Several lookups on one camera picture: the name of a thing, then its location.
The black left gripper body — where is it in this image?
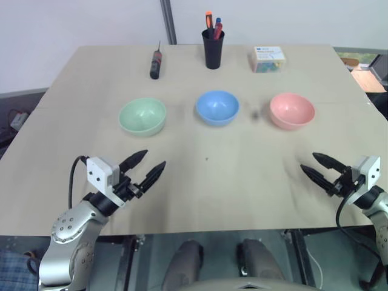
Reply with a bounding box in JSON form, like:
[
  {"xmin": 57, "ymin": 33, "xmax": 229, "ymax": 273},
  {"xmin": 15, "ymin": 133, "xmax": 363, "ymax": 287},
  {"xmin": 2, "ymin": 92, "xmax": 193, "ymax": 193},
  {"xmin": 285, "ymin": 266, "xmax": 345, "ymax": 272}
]
[{"xmin": 113, "ymin": 170, "xmax": 145, "ymax": 202}]

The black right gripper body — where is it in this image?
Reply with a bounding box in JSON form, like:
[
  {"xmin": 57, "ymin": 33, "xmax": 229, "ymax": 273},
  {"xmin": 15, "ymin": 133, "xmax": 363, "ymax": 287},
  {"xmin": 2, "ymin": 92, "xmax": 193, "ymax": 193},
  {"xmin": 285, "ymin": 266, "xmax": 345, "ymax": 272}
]
[{"xmin": 330, "ymin": 167, "xmax": 364, "ymax": 198}]

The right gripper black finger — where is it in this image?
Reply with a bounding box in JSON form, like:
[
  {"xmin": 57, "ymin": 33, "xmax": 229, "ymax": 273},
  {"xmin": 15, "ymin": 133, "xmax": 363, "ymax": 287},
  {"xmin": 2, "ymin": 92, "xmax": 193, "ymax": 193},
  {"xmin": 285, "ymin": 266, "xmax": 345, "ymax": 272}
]
[
  {"xmin": 299, "ymin": 164, "xmax": 335, "ymax": 195},
  {"xmin": 312, "ymin": 152, "xmax": 349, "ymax": 175}
]

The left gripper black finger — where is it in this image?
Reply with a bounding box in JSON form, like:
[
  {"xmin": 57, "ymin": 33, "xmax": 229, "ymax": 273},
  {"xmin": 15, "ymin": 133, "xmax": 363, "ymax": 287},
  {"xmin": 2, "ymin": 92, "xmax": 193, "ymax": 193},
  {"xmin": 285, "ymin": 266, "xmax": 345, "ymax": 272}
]
[
  {"xmin": 118, "ymin": 149, "xmax": 149, "ymax": 176},
  {"xmin": 139, "ymin": 161, "xmax": 167, "ymax": 195}
]

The light green bowl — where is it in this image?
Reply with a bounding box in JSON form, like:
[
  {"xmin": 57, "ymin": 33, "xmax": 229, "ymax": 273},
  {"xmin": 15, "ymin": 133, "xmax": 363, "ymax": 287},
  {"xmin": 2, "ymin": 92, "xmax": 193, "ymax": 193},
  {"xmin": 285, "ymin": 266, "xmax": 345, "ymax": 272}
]
[{"xmin": 118, "ymin": 97, "xmax": 167, "ymax": 138}]

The pink bowl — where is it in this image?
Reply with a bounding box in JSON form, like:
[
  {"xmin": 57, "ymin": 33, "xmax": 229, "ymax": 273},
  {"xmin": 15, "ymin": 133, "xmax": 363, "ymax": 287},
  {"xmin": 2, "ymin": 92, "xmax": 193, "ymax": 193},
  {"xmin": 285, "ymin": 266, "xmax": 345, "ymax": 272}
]
[{"xmin": 269, "ymin": 93, "xmax": 316, "ymax": 132}]

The dark rounded shape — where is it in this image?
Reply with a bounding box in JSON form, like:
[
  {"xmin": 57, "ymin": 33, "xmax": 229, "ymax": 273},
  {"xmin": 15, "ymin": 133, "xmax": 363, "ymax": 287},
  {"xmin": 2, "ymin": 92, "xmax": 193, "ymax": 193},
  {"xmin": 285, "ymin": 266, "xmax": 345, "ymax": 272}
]
[
  {"xmin": 161, "ymin": 239, "xmax": 204, "ymax": 291},
  {"xmin": 236, "ymin": 238, "xmax": 286, "ymax": 284}
]

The blue bowl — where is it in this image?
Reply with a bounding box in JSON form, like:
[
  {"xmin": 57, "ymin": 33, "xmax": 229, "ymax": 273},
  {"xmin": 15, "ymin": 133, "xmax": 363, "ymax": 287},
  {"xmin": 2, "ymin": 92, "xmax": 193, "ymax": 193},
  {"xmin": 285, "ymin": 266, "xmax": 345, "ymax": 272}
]
[{"xmin": 195, "ymin": 90, "xmax": 239, "ymax": 127}]

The black red screwdriver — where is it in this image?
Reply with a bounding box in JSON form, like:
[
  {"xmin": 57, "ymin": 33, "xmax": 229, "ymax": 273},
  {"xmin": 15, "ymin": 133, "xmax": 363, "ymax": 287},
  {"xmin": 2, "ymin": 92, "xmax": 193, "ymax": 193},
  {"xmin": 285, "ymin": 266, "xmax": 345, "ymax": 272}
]
[{"xmin": 149, "ymin": 41, "xmax": 163, "ymax": 81}]

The clear box of coloured clips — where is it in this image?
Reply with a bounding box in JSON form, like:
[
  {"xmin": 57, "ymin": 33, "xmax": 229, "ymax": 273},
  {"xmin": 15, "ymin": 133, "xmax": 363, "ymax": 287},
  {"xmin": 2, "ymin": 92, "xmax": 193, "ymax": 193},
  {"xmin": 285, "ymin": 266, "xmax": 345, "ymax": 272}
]
[{"xmin": 250, "ymin": 45, "xmax": 287, "ymax": 74}]

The white power adapter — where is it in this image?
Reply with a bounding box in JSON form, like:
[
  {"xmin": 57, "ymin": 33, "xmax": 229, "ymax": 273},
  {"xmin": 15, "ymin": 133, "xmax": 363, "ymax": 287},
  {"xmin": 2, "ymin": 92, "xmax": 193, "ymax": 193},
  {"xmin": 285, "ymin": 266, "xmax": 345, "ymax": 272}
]
[{"xmin": 10, "ymin": 112, "xmax": 30, "ymax": 129}]

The black pen cup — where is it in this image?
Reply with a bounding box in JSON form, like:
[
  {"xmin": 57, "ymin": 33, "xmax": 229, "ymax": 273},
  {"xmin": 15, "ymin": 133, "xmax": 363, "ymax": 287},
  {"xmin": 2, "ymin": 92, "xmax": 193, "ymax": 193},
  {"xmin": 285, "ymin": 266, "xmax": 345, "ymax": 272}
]
[{"xmin": 201, "ymin": 28, "xmax": 226, "ymax": 70}]

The blue plaid cloth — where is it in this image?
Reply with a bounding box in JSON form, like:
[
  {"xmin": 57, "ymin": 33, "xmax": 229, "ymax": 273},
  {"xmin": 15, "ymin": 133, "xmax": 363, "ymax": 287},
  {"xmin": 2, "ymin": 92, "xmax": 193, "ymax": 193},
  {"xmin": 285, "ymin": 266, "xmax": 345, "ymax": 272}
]
[{"xmin": 0, "ymin": 247, "xmax": 41, "ymax": 291}]

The orange capped black marker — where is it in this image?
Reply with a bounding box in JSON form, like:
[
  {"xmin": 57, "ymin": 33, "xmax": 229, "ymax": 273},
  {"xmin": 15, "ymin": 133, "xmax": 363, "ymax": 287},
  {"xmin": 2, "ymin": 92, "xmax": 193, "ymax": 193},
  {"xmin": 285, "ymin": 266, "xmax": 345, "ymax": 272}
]
[{"xmin": 206, "ymin": 11, "xmax": 215, "ymax": 39}]

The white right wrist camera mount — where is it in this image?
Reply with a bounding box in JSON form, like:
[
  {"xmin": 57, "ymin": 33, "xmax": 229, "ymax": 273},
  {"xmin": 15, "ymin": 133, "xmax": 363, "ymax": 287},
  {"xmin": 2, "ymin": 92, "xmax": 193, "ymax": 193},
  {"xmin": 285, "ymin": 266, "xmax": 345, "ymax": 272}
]
[{"xmin": 348, "ymin": 155, "xmax": 381, "ymax": 207}]

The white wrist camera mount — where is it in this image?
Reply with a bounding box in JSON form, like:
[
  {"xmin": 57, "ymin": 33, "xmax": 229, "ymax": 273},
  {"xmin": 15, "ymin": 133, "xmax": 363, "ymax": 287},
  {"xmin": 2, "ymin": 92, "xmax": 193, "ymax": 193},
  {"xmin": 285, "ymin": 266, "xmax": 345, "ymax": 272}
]
[
  {"xmin": 86, "ymin": 156, "xmax": 127, "ymax": 209},
  {"xmin": 348, "ymin": 155, "xmax": 381, "ymax": 207}
]

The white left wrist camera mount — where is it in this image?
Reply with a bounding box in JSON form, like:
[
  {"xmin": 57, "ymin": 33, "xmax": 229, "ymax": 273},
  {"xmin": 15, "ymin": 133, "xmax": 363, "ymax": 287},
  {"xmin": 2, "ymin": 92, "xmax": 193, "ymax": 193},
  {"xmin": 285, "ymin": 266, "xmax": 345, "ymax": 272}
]
[{"xmin": 86, "ymin": 156, "xmax": 127, "ymax": 209}]

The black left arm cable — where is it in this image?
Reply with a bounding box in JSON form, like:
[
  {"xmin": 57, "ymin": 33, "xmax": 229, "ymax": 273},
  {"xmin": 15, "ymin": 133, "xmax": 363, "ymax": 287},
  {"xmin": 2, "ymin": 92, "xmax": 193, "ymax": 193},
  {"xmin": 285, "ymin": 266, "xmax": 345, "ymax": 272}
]
[{"xmin": 69, "ymin": 155, "xmax": 90, "ymax": 210}]

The black table leg frame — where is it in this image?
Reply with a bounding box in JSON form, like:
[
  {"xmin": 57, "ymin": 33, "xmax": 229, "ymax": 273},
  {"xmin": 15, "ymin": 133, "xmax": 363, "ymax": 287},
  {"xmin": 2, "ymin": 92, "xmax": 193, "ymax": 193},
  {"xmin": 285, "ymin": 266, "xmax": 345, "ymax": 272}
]
[
  {"xmin": 116, "ymin": 233, "xmax": 147, "ymax": 291},
  {"xmin": 282, "ymin": 229, "xmax": 316, "ymax": 288}
]

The thin white cable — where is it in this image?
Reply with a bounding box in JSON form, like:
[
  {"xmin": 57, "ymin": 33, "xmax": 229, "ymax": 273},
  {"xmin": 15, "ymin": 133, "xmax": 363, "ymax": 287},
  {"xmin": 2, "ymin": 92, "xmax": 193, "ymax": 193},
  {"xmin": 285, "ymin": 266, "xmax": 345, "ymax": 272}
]
[{"xmin": 305, "ymin": 244, "xmax": 323, "ymax": 288}]

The grey window frame post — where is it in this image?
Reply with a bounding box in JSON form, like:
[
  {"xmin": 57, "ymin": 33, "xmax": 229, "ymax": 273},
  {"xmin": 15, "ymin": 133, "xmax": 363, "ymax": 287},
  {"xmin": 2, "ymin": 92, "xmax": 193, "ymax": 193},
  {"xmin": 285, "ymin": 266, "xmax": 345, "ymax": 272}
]
[{"xmin": 159, "ymin": 0, "xmax": 178, "ymax": 45}]

